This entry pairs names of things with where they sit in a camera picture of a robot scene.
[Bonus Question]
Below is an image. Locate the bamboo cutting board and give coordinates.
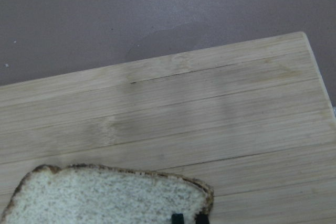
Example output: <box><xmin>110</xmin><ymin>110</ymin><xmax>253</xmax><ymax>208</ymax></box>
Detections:
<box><xmin>1</xmin><ymin>32</ymin><xmax>335</xmax><ymax>223</ymax></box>

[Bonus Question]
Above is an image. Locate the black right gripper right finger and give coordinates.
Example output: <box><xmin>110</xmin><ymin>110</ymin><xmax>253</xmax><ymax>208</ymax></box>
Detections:
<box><xmin>195</xmin><ymin>213</ymin><xmax>210</xmax><ymax>224</ymax></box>

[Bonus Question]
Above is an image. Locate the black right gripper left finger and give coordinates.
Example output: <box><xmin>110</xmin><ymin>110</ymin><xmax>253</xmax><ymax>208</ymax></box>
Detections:
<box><xmin>171</xmin><ymin>214</ymin><xmax>184</xmax><ymax>224</ymax></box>

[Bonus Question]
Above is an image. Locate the bread slice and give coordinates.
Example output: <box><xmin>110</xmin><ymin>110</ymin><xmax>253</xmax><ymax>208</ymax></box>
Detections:
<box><xmin>1</xmin><ymin>164</ymin><xmax>214</xmax><ymax>223</ymax></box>

